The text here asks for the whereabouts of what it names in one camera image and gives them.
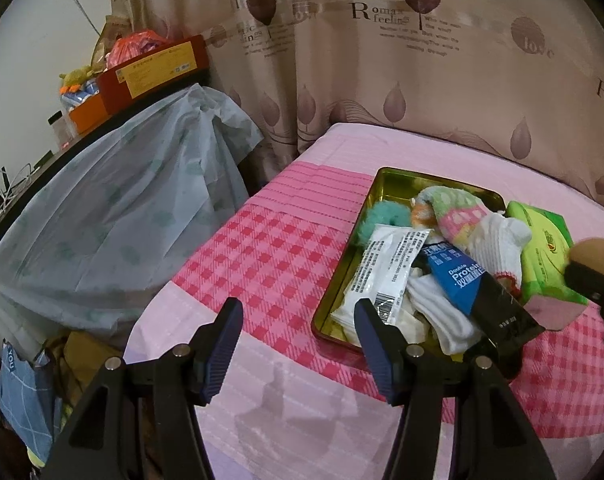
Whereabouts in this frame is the brown makeup sponge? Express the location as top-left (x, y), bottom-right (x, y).
top-left (568, 237), bottom-right (604, 274)

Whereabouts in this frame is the white knit glove red trim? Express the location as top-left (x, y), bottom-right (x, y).
top-left (466, 212), bottom-right (532, 297)

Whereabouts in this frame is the colourful patterned sock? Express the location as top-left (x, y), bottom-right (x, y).
top-left (410, 185), bottom-right (506, 256)

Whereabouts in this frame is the white sock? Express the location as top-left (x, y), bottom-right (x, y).
top-left (406, 269), bottom-right (483, 356)

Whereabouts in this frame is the teal fluffy scrunchie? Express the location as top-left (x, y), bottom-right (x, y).
top-left (356, 200), bottom-right (411, 247)

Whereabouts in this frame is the green tissue pack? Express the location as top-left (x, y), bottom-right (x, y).
top-left (507, 200), bottom-right (588, 332)

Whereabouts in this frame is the blue checked cloth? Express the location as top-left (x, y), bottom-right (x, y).
top-left (0, 341), bottom-right (62, 463)

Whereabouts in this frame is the pink checkered tablecloth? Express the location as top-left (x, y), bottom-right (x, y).
top-left (124, 124), bottom-right (604, 479)

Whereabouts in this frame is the grey-blue plastic cover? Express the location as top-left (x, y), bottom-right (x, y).
top-left (0, 84), bottom-right (262, 359)

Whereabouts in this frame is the gold metal tray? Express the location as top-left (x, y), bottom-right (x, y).
top-left (311, 167), bottom-right (506, 365)

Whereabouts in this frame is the beige leaf-pattern curtain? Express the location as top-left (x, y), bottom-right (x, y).
top-left (111, 0), bottom-right (604, 206)

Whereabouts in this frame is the orange box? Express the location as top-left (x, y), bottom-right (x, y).
top-left (69, 93), bottom-right (111, 136)

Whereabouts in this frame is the red and yellow box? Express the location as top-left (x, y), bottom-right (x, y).
top-left (97, 35), bottom-right (210, 115)

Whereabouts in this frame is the orange plastic bag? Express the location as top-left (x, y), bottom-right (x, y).
top-left (107, 29), bottom-right (171, 70)

